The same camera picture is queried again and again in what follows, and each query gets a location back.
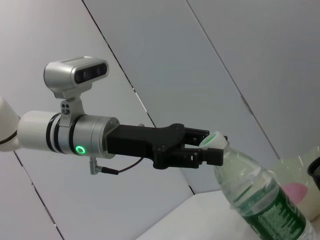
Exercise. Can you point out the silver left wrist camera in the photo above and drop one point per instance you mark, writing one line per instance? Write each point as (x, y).
(72, 75)

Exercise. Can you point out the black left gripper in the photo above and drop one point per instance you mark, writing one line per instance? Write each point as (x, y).
(140, 142)

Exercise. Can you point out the clear water bottle green label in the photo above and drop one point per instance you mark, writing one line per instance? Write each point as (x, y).
(262, 200)

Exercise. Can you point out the translucent green fruit bowl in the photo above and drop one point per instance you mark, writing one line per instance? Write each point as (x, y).
(297, 170)

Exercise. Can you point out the pink toy peach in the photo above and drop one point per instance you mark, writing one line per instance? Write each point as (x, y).
(296, 191)

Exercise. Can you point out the black mesh pen holder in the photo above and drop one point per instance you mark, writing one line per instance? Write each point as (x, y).
(315, 172)

